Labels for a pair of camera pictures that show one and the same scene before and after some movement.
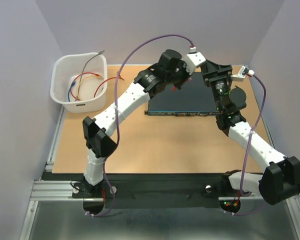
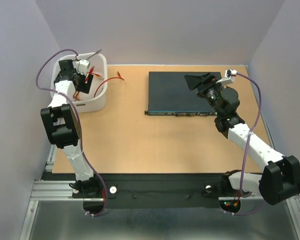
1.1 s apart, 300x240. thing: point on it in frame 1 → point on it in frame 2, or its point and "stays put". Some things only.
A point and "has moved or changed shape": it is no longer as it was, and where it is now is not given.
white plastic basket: x=79 y=82 stays put
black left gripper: x=181 y=63 → x=84 y=87
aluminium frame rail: x=62 y=190 stays put
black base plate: x=147 y=190 stays put
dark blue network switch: x=195 y=98 stays put
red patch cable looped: x=173 y=88 has moved or changed shape
